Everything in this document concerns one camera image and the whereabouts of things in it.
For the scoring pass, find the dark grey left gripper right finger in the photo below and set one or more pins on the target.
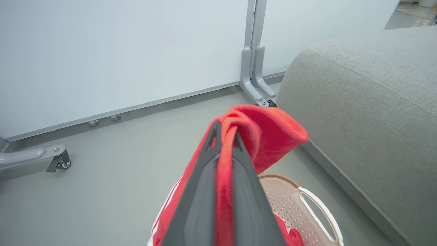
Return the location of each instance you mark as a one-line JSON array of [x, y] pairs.
[[249, 212]]

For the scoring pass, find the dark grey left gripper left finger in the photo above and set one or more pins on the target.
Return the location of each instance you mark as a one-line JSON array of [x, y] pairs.
[[198, 205]]

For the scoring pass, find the red basketball jersey white trim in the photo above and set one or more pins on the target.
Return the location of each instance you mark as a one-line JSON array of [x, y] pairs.
[[269, 133]]

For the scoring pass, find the cream perforated plastic laundry basket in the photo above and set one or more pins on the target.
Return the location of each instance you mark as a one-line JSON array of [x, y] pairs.
[[290, 205]]

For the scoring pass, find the small grey panel glide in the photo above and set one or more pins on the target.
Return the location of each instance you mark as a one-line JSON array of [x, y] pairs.
[[93, 123], [115, 118]]

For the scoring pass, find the small black caster with brake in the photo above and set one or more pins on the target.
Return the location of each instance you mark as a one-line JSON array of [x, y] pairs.
[[61, 163]]

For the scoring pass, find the grey fabric sofa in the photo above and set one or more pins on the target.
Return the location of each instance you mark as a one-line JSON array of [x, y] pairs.
[[368, 102]]

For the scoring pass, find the wide white partition panel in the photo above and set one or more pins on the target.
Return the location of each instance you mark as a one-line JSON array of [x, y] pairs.
[[119, 51]]

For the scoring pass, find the long grey partition foot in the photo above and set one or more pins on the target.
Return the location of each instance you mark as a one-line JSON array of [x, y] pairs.
[[24, 157]]

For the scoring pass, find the white partition panel behind sofa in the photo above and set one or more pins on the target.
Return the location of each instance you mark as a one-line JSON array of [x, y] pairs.
[[324, 24]]

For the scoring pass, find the grey partition leg bracket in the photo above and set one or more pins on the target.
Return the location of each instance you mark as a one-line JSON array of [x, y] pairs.
[[261, 73], [245, 75]]

